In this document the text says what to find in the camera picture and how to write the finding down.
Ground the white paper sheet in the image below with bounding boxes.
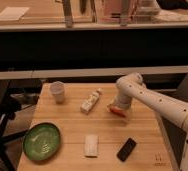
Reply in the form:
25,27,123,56
0,6,29,21

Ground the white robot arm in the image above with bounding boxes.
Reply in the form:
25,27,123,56
114,73,188,171

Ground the black smartphone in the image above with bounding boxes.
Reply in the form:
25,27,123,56
117,138,136,162

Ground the green plate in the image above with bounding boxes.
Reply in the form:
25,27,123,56
23,122,61,162

